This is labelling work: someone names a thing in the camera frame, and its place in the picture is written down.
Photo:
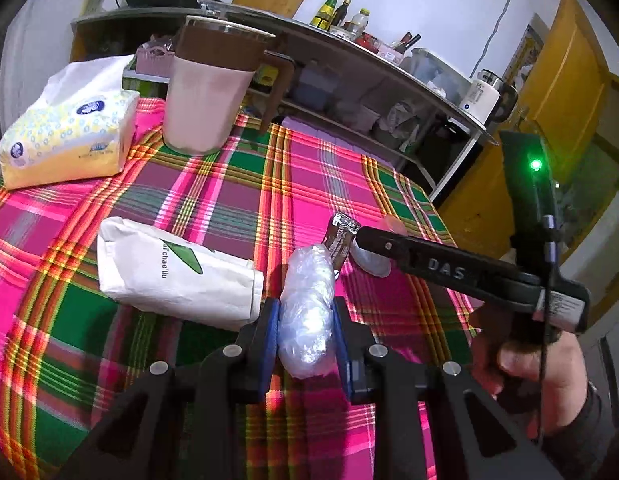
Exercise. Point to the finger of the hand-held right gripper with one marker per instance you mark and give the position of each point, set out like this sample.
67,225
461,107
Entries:
439,265

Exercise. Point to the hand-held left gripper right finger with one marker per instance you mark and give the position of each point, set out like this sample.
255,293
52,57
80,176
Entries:
342,350

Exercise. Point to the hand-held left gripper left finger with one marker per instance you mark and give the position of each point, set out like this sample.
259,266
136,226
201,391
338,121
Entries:
272,330

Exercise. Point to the clear plastic wrap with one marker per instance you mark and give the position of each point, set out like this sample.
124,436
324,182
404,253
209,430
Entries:
307,310

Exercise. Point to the brown snack wrapper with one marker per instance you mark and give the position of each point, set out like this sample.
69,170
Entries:
339,240

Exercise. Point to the person's right forearm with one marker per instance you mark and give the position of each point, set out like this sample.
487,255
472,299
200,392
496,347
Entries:
584,440

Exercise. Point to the person's right hand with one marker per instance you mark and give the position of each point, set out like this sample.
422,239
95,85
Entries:
564,375

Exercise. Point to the clear plastic dome lid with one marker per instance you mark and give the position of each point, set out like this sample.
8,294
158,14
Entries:
369,262

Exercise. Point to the white electric kettle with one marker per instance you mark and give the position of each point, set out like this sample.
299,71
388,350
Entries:
482,97

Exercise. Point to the yellow wooden door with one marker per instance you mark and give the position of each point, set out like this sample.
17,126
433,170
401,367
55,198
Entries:
574,85

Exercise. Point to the white paper bag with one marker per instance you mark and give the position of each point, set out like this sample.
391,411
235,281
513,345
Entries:
164,270

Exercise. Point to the pink green plaid tablecloth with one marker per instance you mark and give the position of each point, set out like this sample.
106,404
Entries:
214,195

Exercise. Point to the clear plastic container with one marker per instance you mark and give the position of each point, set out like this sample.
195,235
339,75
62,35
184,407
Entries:
434,72

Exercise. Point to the long metal counter shelf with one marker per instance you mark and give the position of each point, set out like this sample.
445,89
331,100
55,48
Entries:
389,67

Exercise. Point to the red seasoning packets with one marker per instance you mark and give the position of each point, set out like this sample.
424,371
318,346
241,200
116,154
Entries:
373,41

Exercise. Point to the clear bottle with yellow cap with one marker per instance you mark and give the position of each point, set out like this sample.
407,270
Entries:
359,22

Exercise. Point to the pink brown lidded jug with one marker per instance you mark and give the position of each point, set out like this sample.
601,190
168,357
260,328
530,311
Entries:
199,100

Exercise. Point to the dark sauce bottle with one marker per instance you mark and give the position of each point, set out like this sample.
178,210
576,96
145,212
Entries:
342,14

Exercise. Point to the green glass bottle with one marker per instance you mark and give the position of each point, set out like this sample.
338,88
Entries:
323,12

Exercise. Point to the yellow white tissue pack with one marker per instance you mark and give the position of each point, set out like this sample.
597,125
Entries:
64,140

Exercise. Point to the pink plastic basket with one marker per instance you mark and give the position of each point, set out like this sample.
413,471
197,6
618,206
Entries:
154,55

